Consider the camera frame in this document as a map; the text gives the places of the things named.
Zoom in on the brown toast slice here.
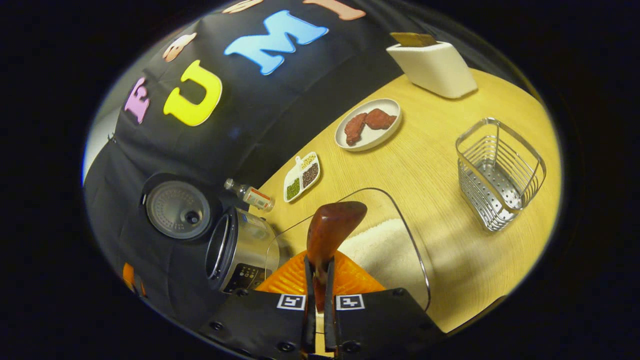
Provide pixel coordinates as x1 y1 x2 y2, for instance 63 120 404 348
390 32 440 48

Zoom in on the white toaster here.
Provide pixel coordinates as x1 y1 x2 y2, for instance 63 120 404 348
385 32 479 99

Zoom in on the red meat piece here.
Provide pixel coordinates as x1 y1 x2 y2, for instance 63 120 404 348
365 108 398 131
343 112 369 147

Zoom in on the white rice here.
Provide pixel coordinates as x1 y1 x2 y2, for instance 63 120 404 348
337 218 426 296

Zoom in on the metal wire chopstick holder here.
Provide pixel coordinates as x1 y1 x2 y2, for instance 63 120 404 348
455 117 547 233

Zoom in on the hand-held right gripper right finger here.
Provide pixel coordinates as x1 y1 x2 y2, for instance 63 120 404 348
324 250 446 360

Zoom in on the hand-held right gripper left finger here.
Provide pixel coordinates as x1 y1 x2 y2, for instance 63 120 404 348
197 250 317 360

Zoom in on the small glass bottle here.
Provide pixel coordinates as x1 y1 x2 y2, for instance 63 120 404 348
223 178 276 213

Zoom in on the divided white bean dish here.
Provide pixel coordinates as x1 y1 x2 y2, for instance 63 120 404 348
283 151 322 203

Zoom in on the round white plate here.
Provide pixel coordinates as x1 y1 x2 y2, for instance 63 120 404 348
334 98 403 152

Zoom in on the brown wooden spoon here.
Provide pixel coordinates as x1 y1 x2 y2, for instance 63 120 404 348
306 201 368 313

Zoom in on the clear glass tray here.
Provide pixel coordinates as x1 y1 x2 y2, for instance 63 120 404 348
264 187 432 313

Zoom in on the black silver rice cooker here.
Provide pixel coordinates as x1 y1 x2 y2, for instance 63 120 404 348
140 172 292 297

